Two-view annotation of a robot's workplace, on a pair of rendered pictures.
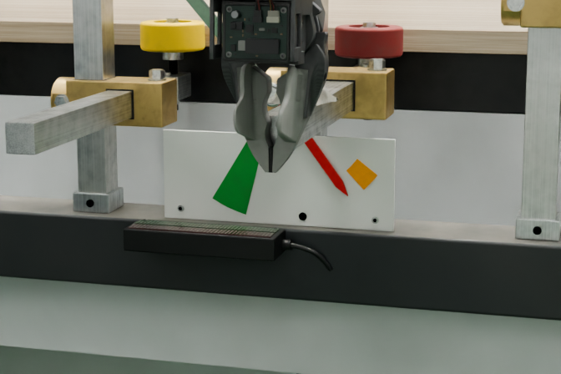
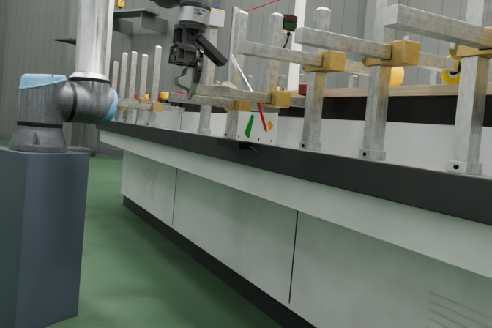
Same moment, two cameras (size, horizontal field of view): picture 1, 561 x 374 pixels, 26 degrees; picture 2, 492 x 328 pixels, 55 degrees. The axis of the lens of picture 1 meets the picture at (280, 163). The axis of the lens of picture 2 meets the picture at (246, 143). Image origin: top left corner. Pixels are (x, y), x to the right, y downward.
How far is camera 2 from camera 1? 1.17 m
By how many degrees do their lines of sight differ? 47
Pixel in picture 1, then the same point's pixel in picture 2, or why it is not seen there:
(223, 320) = (247, 176)
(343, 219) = (265, 140)
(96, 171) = (228, 125)
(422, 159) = (332, 137)
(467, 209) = not seen: hidden behind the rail
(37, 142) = (173, 98)
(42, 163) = not seen: hidden behind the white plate
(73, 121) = (195, 98)
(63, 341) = (221, 180)
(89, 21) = (232, 79)
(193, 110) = (284, 119)
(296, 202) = (258, 135)
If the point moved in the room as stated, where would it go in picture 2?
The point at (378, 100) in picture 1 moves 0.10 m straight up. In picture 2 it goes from (275, 99) to (278, 67)
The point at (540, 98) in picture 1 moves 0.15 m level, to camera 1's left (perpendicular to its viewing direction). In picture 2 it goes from (309, 97) to (270, 96)
